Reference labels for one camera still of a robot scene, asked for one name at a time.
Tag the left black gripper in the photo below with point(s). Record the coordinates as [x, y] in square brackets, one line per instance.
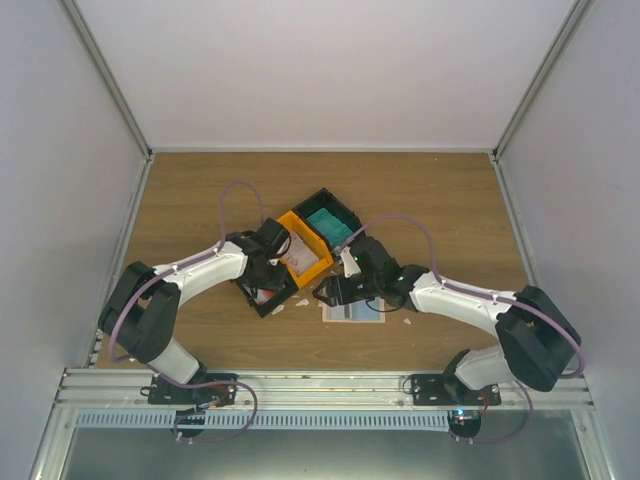
[275, 284]

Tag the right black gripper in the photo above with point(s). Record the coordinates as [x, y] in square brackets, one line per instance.
[344, 298]

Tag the black bin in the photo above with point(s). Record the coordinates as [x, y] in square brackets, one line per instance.
[323, 198]
[279, 299]

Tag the white pink cards stack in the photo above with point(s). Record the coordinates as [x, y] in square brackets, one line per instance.
[299, 257]

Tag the orange bin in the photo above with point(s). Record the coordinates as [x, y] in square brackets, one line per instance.
[291, 222]

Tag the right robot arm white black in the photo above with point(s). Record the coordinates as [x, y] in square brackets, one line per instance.
[535, 342]

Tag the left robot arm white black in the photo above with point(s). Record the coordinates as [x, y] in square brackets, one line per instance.
[140, 315]

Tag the red white cards stack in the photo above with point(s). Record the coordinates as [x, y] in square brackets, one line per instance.
[263, 296]

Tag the teal cards stack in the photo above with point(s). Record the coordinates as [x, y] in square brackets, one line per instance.
[330, 227]

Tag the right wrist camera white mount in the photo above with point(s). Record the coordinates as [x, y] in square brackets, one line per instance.
[350, 265]

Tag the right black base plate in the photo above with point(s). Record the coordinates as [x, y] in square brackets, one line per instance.
[429, 389]

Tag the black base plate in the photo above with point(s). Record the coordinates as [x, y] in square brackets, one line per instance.
[429, 389]
[161, 392]

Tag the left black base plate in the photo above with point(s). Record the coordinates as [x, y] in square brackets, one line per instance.
[161, 392]

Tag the aluminium rail frame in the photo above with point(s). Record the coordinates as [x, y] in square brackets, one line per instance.
[303, 390]

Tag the grey slotted cable duct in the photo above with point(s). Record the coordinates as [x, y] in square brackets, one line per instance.
[274, 420]

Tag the left aluminium corner post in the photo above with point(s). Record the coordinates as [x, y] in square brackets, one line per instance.
[90, 45]

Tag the aluminium corner post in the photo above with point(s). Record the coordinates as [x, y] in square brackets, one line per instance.
[90, 45]
[568, 28]

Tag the right aluminium corner post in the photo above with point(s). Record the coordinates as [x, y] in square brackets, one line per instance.
[568, 28]

